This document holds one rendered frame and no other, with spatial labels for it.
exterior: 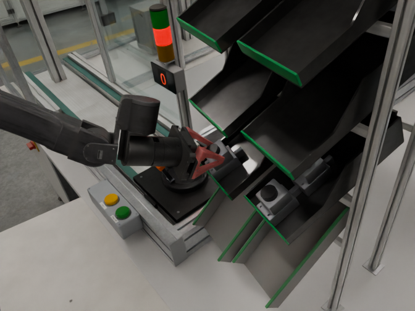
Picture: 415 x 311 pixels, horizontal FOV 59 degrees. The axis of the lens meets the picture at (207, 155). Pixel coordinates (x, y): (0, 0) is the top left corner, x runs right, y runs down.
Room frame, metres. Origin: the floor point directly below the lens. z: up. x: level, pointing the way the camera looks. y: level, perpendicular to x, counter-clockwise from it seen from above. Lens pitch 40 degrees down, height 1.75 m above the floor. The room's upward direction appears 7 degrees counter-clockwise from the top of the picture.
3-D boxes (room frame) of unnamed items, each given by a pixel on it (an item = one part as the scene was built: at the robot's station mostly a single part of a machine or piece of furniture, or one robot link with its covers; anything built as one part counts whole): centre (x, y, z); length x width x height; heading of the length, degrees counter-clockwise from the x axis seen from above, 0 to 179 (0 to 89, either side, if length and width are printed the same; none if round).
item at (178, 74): (1.06, 0.09, 1.29); 0.12 x 0.05 x 0.25; 35
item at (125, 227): (0.78, 0.30, 0.93); 0.21 x 0.07 x 0.06; 35
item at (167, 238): (0.98, 0.36, 0.91); 0.89 x 0.06 x 0.11; 35
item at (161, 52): (1.06, 0.09, 1.28); 0.05 x 0.05 x 0.05
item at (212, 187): (0.84, 0.08, 0.96); 0.24 x 0.24 x 0.02; 35
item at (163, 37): (1.06, 0.09, 1.33); 0.05 x 0.05 x 0.05
